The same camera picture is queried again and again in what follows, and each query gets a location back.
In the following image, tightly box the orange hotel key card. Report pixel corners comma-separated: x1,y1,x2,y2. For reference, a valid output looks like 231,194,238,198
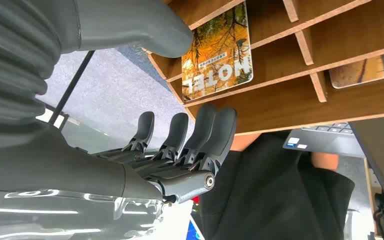
181,1,255,103

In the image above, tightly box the person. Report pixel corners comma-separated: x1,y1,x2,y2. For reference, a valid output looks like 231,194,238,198
196,130,357,240

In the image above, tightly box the wooden card rack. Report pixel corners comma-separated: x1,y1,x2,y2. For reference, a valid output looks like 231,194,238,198
142,0,384,137

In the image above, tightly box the brown key card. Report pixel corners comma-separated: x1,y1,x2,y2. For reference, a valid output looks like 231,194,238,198
328,49,384,90

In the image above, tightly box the thin black rod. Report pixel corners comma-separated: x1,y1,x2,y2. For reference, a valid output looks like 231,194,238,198
47,50,96,126

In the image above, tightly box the ribbed grey right arm sleeve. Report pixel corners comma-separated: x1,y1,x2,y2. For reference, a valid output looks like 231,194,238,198
0,0,62,126

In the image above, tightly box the blue white sign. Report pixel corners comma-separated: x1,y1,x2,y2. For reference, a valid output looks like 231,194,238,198
185,215,206,240

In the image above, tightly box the dark grey laptop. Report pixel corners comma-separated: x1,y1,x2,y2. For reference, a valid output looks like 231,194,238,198
282,114,384,229

